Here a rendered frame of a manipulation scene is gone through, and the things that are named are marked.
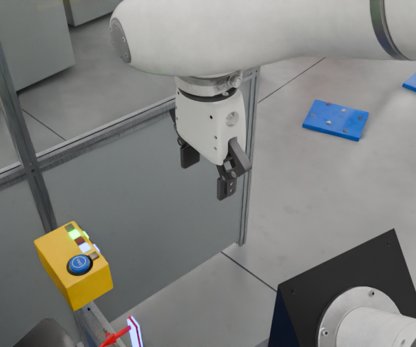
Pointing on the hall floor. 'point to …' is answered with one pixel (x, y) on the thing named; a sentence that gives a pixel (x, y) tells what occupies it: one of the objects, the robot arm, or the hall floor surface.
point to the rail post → (85, 335)
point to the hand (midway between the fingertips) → (207, 173)
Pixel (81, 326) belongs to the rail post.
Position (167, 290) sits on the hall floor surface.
